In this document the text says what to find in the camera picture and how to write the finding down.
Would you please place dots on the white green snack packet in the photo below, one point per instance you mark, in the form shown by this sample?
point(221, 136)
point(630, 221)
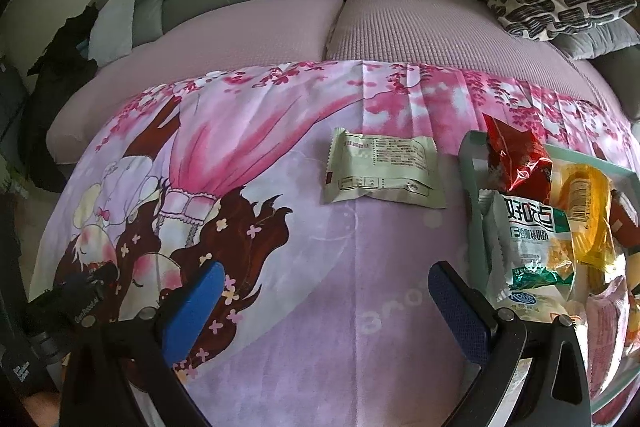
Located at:
point(525, 232)

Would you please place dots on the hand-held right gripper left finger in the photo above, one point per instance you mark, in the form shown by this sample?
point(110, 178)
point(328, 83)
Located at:
point(195, 307)

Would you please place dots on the pink sofa cover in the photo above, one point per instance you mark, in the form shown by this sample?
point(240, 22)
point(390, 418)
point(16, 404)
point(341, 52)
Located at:
point(225, 37)

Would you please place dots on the black clothing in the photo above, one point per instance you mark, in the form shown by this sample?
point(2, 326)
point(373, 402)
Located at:
point(55, 107)

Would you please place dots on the teal rimmed white tray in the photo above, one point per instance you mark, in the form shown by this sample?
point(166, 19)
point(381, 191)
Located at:
point(470, 167)

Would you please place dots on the beige snack packet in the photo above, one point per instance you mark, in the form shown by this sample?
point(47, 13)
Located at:
point(385, 167)

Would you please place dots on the white packet blue logo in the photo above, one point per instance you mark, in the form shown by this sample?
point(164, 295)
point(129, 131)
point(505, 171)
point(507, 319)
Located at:
point(540, 304)

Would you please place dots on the light grey pillow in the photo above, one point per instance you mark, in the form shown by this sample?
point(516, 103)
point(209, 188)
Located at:
point(112, 22)

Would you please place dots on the yellow snack packet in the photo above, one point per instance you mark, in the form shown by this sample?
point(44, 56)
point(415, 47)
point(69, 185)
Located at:
point(585, 207)

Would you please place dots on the printed pink blanket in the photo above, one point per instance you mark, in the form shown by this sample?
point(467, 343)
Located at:
point(300, 257)

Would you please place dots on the dark red snack packet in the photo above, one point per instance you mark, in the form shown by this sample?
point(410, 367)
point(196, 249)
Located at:
point(515, 157)

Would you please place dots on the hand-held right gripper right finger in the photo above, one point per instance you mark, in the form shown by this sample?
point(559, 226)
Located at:
point(455, 307)

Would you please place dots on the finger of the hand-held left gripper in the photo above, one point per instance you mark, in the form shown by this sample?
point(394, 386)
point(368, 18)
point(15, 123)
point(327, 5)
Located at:
point(95, 279)

